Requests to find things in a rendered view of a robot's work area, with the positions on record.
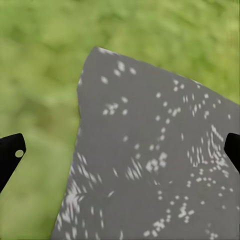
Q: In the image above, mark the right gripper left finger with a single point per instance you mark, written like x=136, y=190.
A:
x=12, y=150

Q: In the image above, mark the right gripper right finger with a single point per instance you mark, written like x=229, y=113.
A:
x=232, y=149

